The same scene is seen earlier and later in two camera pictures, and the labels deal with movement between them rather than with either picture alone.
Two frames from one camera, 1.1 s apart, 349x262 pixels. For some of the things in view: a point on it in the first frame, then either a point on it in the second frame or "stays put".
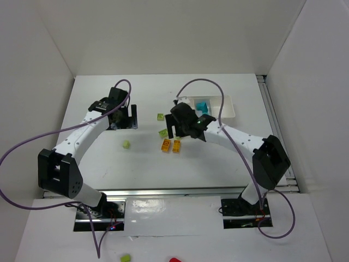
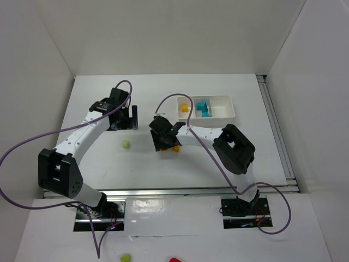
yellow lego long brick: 176,146 stays put
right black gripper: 172,126 to 161,143
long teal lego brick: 202,106 stays put
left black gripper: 126,126 stays put
